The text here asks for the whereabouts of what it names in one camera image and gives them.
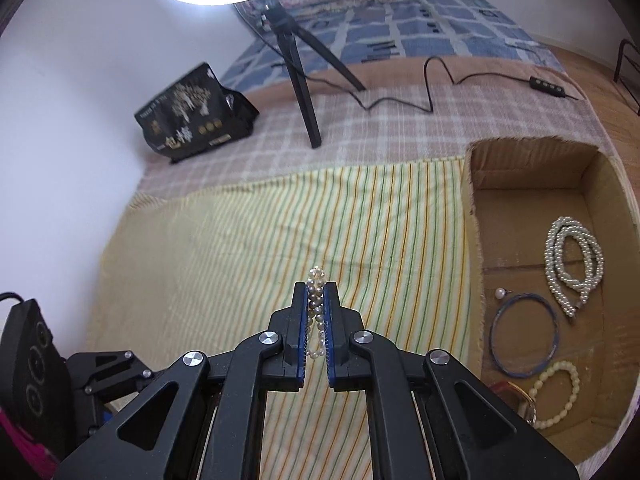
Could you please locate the long pearl necklace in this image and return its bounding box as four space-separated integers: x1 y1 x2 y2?
304 265 330 361

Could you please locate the black power cable with switch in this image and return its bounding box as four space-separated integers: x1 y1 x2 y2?
304 55 580 114

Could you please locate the black tripod stand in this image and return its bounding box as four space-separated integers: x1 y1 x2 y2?
262 2 366 148

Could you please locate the black snack bag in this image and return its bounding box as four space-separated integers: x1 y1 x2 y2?
134 63 259 164

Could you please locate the blue bangle bracelet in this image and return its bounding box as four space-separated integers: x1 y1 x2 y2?
488 291 560 380

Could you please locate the pink plaid bed sheet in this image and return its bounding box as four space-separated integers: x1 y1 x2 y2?
138 78 615 198

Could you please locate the cardboard box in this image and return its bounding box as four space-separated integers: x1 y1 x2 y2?
462 138 639 478

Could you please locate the yellow jade bead bracelet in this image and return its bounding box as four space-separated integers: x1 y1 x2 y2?
527 360 583 430

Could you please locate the yellow striped cloth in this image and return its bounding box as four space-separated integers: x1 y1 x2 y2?
86 155 483 480

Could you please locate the pearl stud earring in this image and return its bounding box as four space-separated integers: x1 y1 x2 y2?
495 287 514 301

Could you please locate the blue patterned blanket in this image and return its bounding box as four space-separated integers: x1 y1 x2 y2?
219 0 564 94

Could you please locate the pink sleeve forearm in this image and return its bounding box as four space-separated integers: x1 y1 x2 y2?
1 411 58 479

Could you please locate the white pearl bracelet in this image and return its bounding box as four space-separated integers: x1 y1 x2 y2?
543 214 606 320

